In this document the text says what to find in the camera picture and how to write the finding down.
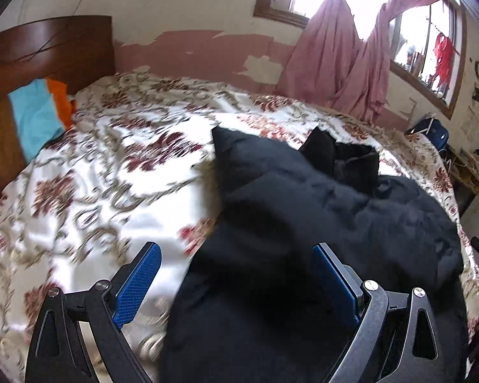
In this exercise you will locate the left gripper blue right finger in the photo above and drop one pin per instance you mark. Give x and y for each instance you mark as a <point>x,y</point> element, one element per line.
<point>393,335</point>

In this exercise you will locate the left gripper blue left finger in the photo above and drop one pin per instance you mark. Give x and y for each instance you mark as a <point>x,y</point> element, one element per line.
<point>57,351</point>

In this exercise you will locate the black padded winter coat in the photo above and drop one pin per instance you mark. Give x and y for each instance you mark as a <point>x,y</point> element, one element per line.
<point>250,308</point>

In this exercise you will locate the cluttered wooden side table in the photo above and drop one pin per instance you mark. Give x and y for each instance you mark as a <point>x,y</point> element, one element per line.
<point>463,176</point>

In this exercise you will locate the floral bed cover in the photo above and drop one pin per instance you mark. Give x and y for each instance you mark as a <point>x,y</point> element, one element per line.
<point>137,166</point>

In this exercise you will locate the blue chair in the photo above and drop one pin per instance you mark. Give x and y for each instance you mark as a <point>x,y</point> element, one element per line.
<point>435,132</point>

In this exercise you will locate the orange brown blue pillow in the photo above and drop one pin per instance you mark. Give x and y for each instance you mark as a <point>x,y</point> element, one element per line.
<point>31,117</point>

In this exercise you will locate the pink window curtain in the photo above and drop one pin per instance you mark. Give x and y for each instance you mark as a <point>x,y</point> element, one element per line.
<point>343,55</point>

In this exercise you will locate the brown wooden headboard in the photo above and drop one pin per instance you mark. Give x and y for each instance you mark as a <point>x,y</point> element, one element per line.
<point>76,50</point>

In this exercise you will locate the red hanging window decoration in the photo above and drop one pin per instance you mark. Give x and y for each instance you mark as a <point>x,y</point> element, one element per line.
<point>443,51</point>

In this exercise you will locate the brown framed window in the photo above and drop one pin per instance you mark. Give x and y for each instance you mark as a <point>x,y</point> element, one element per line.
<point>383,16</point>

